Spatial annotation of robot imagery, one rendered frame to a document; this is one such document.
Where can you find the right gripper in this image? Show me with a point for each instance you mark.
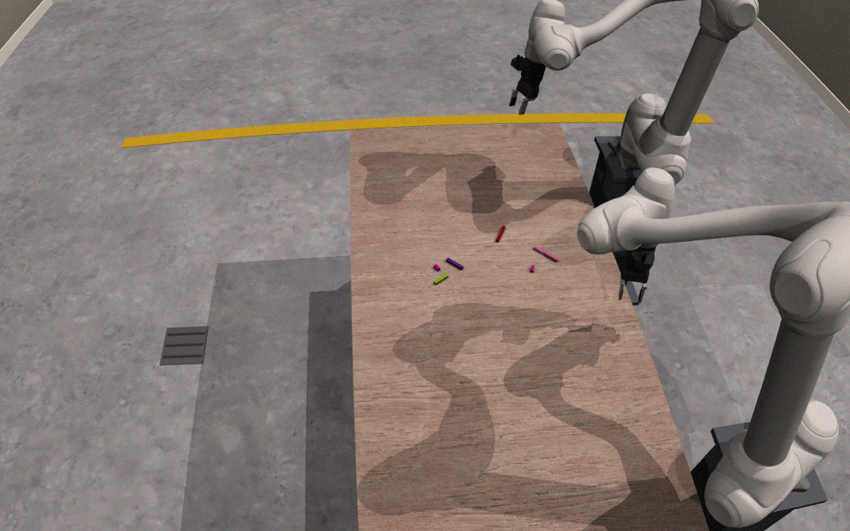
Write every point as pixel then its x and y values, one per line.
pixel 532 74

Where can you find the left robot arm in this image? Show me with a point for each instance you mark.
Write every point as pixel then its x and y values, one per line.
pixel 810 283

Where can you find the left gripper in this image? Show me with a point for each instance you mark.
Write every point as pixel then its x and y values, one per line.
pixel 633 265

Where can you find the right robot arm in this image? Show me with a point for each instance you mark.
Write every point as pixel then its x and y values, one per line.
pixel 658 132

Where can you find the pink rod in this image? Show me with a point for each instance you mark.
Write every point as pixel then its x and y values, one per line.
pixel 536 248

